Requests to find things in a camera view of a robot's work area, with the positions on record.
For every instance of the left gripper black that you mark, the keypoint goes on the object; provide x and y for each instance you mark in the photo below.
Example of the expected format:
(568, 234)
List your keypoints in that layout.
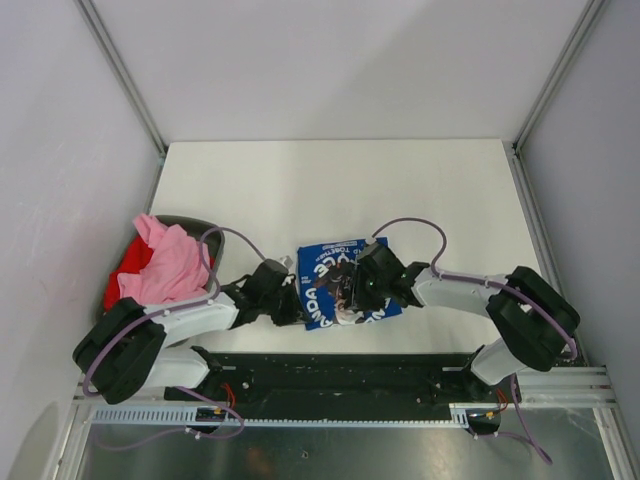
(294, 313)

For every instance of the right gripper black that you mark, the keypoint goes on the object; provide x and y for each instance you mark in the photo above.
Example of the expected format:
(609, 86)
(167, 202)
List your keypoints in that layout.
(358, 298)

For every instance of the blue printed t shirt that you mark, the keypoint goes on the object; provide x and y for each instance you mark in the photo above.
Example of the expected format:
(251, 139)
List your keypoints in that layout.
(324, 276)

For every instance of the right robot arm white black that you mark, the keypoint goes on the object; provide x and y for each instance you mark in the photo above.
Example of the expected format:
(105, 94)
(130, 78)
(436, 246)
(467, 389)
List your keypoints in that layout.
(535, 323)

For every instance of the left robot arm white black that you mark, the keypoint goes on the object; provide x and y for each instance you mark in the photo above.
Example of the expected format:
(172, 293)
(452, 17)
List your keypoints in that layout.
(136, 347)

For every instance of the pink t shirt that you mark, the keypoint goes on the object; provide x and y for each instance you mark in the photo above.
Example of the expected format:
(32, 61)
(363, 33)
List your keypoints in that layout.
(178, 269)

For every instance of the grey laundry basket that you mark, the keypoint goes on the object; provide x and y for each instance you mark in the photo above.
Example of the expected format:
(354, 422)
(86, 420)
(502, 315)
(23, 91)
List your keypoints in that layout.
(194, 228)

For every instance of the red t shirt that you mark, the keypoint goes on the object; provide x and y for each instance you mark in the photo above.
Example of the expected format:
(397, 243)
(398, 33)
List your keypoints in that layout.
(136, 257)

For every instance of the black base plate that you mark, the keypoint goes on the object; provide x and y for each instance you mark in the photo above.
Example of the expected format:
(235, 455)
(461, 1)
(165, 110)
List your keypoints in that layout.
(258, 383)

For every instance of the grey slotted cable duct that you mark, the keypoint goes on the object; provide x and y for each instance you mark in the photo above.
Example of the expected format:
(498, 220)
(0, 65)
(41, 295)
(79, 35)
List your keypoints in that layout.
(417, 415)

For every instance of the right aluminium frame post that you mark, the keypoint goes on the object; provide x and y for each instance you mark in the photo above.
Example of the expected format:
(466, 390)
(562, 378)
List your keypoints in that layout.
(569, 53)

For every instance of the aluminium frame post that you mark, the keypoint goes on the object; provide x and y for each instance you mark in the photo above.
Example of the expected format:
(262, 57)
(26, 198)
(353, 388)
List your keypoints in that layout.
(569, 53)
(99, 31)

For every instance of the left aluminium frame post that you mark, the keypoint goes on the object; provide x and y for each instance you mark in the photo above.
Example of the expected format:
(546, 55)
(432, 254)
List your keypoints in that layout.
(99, 31)

